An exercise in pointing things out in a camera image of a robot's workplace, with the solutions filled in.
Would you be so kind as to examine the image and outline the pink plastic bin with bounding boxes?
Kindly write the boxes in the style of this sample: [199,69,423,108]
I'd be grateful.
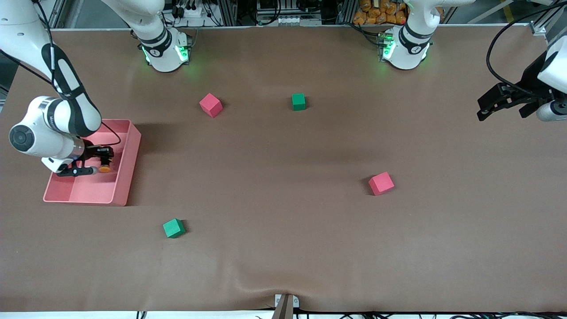
[43,118,142,207]

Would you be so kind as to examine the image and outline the pink foam cube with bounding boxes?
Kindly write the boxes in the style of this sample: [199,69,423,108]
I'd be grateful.
[199,93,223,118]
[369,171,395,196]

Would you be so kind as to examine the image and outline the orange snack bags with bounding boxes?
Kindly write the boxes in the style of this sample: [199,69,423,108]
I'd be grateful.
[353,0,408,26]

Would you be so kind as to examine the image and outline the white power strip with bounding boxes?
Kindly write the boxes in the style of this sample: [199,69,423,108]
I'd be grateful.
[175,0,210,18]

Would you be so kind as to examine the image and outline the brown table mat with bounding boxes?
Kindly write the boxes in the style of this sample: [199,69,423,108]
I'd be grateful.
[0,26,567,313]

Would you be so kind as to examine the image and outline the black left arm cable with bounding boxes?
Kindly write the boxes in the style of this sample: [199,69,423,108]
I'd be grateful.
[486,2,567,96]

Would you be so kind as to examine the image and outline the aluminium frame rail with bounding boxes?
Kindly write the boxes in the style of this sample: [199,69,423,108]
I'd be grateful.
[47,0,68,29]
[529,0,567,36]

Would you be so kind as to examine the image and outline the aluminium frame post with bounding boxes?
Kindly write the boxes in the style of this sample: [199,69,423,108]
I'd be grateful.
[337,0,355,25]
[213,0,237,26]

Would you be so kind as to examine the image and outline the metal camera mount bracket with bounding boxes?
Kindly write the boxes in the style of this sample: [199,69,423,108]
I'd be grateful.
[271,293,300,319]

